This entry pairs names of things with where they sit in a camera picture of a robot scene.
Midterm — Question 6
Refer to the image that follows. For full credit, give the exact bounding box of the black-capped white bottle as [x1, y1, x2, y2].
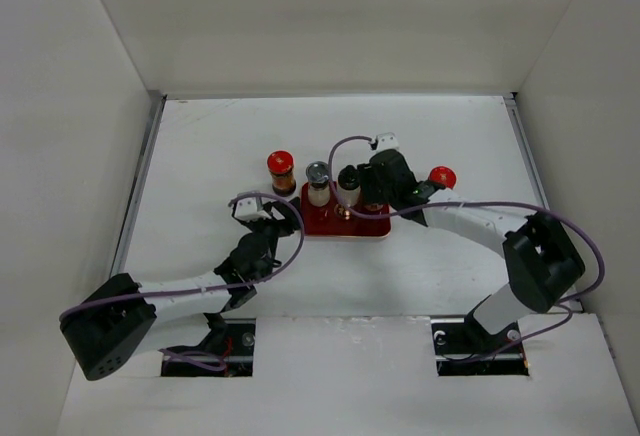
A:
[337, 165, 360, 207]

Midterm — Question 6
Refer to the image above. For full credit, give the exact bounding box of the clear-lid grinder bottle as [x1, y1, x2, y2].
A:
[305, 161, 330, 207]

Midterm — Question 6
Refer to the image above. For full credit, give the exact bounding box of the red-capped sauce bottle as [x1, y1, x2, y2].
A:
[266, 150, 296, 196]
[428, 166, 457, 189]

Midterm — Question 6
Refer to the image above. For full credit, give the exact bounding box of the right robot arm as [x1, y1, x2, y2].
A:
[357, 149, 585, 352]

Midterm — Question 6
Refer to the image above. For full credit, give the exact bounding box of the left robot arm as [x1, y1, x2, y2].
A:
[59, 192, 305, 381]

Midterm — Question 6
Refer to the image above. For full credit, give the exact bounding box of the red rectangular tray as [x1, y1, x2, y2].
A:
[300, 183, 392, 239]

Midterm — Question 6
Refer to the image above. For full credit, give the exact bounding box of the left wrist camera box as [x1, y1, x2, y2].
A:
[229, 193, 268, 222]

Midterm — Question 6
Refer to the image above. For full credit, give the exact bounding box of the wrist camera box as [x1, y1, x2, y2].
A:
[369, 132, 399, 153]
[229, 193, 268, 222]

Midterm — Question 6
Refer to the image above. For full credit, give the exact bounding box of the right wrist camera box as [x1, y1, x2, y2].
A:
[369, 132, 399, 153]

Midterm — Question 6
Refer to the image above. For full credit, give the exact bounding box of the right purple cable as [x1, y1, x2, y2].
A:
[327, 134, 609, 363]

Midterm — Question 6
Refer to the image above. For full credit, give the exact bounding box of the purple cable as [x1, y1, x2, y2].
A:
[327, 134, 609, 363]
[58, 192, 305, 372]

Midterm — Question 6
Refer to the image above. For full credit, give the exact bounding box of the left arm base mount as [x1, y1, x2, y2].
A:
[160, 314, 256, 378]

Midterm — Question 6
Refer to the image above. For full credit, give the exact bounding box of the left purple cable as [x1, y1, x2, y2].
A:
[58, 192, 305, 372]

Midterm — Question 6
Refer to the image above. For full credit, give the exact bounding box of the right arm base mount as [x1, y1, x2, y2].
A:
[431, 318, 529, 377]

